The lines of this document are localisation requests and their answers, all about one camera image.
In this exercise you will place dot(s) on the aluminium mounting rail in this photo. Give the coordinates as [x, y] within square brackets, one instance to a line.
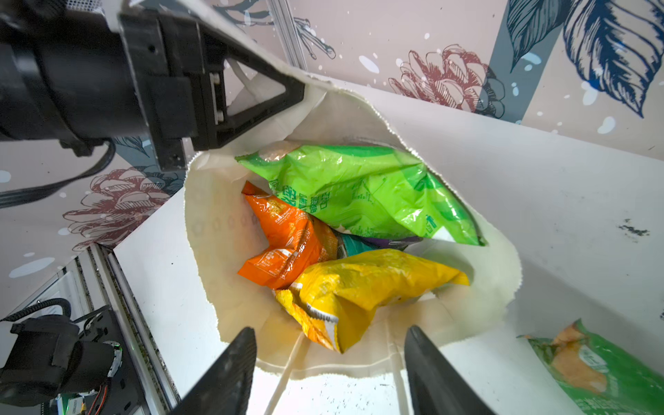
[99, 280]

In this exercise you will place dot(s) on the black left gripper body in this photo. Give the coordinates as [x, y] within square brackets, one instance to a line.
[173, 60]

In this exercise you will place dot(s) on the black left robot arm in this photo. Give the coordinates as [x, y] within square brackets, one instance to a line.
[66, 75]

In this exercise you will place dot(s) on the green snack bag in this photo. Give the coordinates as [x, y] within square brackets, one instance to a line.
[372, 192]
[597, 375]

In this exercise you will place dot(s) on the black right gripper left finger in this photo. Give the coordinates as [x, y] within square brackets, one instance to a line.
[226, 386]

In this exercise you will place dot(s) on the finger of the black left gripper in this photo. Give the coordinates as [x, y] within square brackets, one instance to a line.
[270, 91]

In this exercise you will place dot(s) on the yellow snack bag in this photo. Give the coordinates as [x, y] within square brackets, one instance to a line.
[335, 302]

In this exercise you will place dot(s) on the orange snack bag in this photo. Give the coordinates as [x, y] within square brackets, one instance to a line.
[296, 240]

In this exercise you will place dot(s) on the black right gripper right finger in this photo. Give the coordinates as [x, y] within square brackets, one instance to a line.
[435, 386]

